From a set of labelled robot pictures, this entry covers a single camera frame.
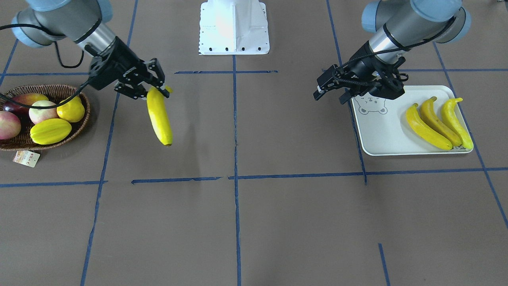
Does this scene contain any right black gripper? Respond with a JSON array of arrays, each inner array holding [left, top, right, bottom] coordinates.
[[88, 37, 170, 100]]

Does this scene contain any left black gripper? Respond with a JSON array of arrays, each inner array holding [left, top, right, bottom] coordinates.
[[313, 42, 408, 104]]

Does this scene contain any yellow banana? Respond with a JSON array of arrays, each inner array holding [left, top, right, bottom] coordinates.
[[441, 97, 474, 150], [146, 87, 173, 146], [420, 96, 462, 150], [405, 103, 453, 150]]

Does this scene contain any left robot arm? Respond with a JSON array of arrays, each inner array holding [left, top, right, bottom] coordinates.
[[313, 0, 472, 104]]

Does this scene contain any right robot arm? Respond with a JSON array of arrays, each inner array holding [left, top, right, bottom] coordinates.
[[12, 0, 170, 99]]

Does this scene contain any brown wicker basket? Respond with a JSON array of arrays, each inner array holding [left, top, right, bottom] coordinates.
[[0, 84, 91, 151]]

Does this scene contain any paper tag on basket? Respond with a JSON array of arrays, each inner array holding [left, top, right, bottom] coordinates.
[[12, 150, 40, 167]]

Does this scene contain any white bear tray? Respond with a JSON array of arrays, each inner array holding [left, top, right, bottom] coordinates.
[[351, 85, 472, 156]]

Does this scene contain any yellow pear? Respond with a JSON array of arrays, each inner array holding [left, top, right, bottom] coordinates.
[[56, 96, 85, 123]]

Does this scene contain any yellow starfruit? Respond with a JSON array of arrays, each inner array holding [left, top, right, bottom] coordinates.
[[30, 118, 71, 145]]

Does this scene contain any dark purple fruit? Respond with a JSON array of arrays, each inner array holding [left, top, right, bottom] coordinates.
[[3, 93, 49, 117]]

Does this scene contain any pink red apple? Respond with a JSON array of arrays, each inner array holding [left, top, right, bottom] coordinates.
[[0, 111, 21, 140]]

